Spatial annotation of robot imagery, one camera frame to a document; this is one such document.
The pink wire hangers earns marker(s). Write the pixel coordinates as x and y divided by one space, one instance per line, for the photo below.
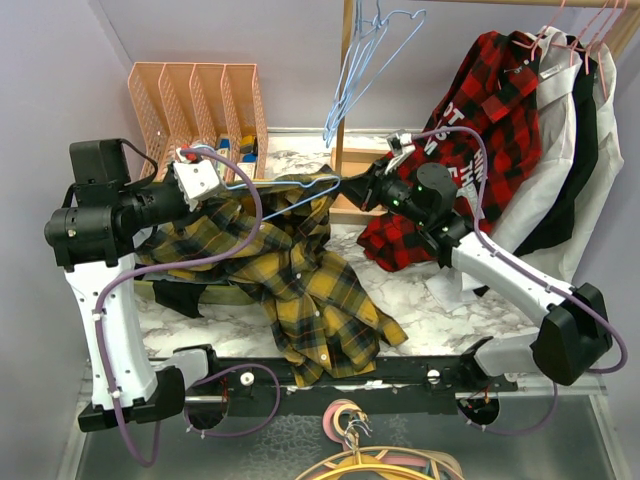
611 24

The black hanging shirt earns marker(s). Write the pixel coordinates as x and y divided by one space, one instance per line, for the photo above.
557 227

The green plastic laundry bin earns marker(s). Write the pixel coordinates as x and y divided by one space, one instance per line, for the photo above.
229 295

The single blue wire hanger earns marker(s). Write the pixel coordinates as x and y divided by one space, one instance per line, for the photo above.
205 152

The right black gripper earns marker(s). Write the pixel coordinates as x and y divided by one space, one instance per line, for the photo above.
364 191

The white hanging shirt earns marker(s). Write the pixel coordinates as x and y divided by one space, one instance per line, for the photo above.
562 261

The yellow plaid shirt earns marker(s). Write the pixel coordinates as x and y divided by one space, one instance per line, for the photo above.
321 317

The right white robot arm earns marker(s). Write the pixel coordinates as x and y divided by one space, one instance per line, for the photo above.
573 332

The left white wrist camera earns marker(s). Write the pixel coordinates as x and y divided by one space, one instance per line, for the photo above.
197 179

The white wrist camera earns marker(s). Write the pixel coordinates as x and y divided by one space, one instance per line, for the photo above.
197 179
401 146

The blue wire hangers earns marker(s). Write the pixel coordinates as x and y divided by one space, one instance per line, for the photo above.
375 37

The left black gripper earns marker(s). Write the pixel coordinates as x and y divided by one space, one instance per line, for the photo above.
183 211

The pile of coloured hangers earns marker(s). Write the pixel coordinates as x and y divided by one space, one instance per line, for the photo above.
345 423

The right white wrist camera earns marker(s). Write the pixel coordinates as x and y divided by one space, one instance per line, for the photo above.
401 146

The wooden clothes rack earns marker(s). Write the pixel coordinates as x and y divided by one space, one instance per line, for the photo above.
345 159

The black shirt in bin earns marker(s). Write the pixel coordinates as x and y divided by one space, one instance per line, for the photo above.
180 297

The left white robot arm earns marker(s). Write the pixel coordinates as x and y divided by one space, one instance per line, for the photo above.
92 237

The black mounting rail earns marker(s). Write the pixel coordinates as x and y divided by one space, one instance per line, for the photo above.
256 387

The red black plaid shirt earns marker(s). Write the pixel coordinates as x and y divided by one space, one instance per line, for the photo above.
486 127

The small boxes in organizer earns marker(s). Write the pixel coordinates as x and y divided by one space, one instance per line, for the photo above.
246 154

